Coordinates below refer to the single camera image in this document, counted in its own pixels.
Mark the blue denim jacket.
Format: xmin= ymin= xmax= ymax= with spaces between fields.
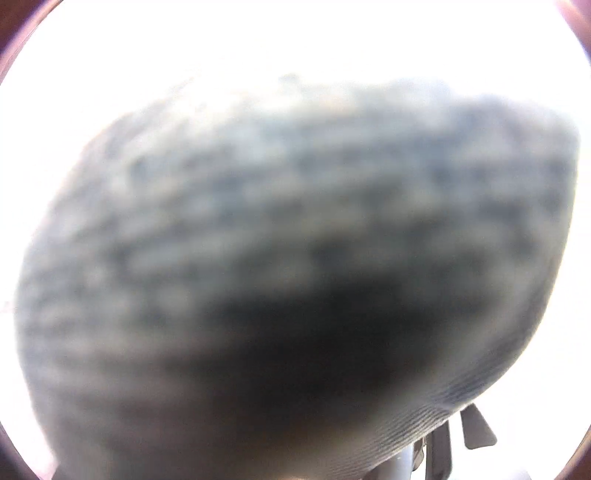
xmin=15 ymin=88 xmax=579 ymax=479

